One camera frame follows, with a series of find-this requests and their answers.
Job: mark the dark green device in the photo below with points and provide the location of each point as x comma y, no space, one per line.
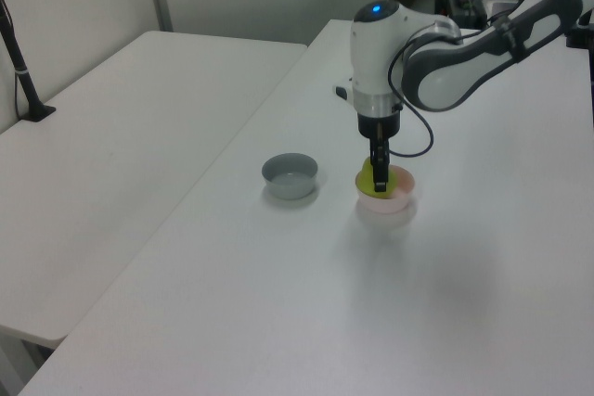
469,8

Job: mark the white side table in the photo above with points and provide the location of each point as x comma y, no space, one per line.
116,159

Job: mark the black camera stand pole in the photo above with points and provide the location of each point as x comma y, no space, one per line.
18,67

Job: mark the pink bowl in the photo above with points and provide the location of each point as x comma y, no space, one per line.
385,203

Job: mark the grey bowl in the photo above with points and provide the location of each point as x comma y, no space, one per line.
290,182

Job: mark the green pear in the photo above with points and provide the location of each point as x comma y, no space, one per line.
365,180

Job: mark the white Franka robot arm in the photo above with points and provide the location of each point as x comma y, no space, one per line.
445,62

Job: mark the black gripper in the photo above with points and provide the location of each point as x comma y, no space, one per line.
378,123

